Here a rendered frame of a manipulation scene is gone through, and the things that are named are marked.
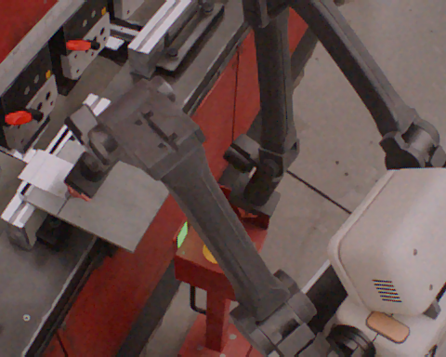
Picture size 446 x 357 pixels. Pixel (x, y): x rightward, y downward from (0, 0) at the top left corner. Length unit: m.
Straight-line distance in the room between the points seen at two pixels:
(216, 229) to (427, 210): 0.32
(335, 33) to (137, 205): 0.54
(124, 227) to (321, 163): 1.50
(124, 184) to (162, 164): 0.69
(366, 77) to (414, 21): 2.34
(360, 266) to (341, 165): 1.81
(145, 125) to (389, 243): 0.38
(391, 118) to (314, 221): 1.45
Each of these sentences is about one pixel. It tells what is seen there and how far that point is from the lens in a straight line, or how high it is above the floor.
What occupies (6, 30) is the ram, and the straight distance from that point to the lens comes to 1.19.
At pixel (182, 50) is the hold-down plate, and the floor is 0.91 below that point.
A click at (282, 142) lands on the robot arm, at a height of 1.11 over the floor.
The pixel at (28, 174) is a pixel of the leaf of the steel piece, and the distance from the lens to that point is 1.56.
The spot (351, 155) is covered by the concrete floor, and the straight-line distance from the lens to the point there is 2.88.
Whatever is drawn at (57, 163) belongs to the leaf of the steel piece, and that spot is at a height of 1.00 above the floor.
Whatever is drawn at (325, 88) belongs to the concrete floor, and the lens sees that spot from 3.10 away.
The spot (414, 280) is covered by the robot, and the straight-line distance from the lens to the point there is 1.04.
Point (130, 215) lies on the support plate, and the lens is 1.47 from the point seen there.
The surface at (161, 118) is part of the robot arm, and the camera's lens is 0.85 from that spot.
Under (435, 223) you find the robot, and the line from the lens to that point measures 1.07.
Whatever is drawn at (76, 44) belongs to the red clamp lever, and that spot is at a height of 1.31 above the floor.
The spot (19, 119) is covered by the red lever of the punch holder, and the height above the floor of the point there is 1.31.
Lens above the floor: 2.22
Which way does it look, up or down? 54 degrees down
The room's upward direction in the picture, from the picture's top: 3 degrees clockwise
